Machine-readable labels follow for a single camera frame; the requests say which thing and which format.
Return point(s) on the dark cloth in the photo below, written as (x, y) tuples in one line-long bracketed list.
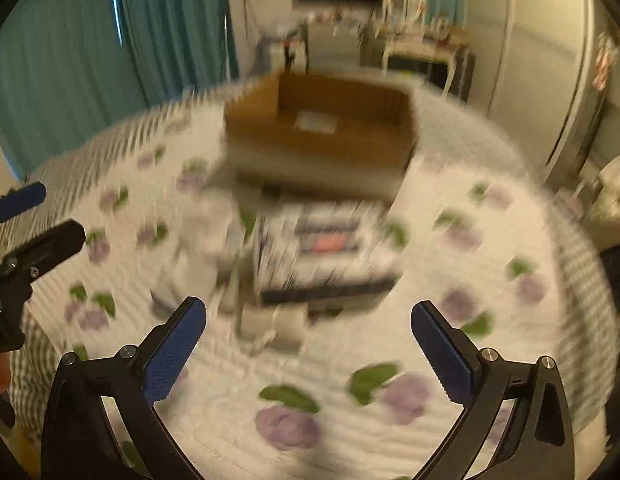
[(616, 272)]

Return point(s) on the brown cardboard box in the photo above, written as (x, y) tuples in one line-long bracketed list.
[(322, 132)]

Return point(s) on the floral white blanket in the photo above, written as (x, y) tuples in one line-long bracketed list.
[(340, 410)]

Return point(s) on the teal curtain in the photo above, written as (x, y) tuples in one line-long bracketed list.
[(179, 25), (49, 60)]

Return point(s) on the pale folded cloth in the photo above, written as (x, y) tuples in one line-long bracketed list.
[(202, 245)]

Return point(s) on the white chair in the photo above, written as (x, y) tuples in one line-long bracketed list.
[(402, 2)]

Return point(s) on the striped cloth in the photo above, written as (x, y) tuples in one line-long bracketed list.
[(322, 252)]

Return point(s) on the grey checked bed sheet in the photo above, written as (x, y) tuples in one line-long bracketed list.
[(22, 380)]

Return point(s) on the small white folded cloth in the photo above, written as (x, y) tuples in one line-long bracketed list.
[(274, 326)]

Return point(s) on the white bag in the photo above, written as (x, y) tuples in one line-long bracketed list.
[(610, 195)]

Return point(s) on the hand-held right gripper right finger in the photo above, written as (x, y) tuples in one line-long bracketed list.
[(444, 356)]

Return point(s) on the white wardrobe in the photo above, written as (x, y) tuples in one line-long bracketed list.
[(540, 60)]

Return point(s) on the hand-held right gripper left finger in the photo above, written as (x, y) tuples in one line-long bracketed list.
[(173, 356)]

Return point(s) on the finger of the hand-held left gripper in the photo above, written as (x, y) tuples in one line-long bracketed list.
[(20, 201), (48, 246)]

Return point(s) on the white cabinet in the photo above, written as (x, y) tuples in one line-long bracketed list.
[(330, 40)]

